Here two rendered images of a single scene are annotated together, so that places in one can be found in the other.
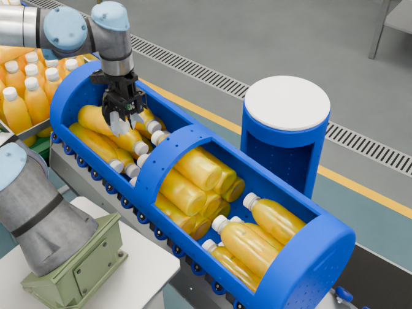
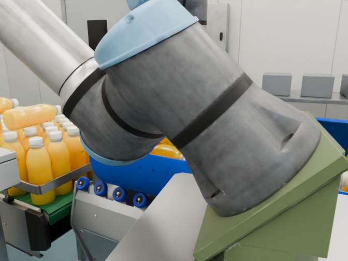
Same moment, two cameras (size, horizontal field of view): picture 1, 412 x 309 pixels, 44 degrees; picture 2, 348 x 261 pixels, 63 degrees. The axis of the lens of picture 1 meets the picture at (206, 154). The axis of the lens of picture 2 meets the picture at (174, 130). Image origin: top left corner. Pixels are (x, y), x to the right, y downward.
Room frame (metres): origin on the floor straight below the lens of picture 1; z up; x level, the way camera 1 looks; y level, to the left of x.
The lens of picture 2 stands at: (0.32, 0.47, 1.38)
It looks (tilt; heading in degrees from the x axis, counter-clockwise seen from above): 16 degrees down; 342
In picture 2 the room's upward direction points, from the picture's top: straight up
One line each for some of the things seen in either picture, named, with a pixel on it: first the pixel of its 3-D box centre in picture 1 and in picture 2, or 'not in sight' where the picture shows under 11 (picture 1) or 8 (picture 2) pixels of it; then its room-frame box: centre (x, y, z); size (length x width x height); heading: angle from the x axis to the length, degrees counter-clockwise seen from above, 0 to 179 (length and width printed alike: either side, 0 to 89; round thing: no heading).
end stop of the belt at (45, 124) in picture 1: (70, 111); (88, 167); (1.34, 0.46, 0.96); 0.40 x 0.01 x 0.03; 133
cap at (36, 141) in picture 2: (10, 92); (35, 141); (1.26, 0.61, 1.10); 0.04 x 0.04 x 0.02
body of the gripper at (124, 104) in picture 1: (123, 90); not in sight; (0.98, 0.20, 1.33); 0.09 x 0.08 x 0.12; 43
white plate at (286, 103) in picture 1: (287, 102); not in sight; (1.31, -0.26, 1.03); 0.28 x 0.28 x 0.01
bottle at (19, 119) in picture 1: (18, 119); (40, 172); (1.26, 0.61, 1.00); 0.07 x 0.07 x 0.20
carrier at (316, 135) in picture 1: (274, 191); not in sight; (1.31, -0.26, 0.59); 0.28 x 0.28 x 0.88
